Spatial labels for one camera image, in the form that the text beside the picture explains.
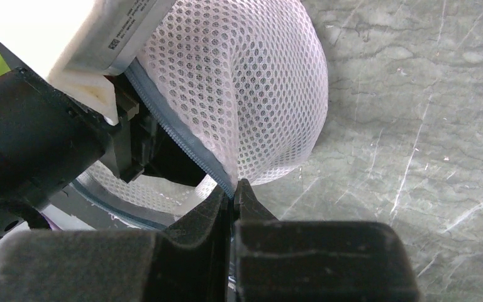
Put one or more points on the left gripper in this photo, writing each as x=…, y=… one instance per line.
x=141, y=147

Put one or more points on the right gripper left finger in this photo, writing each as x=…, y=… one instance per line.
x=186, y=262

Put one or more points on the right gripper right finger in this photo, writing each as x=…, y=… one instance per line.
x=316, y=260

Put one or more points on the white mesh laundry bag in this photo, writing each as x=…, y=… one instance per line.
x=236, y=90

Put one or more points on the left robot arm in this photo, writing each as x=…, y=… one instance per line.
x=47, y=140

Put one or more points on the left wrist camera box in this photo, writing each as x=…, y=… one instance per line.
x=76, y=46

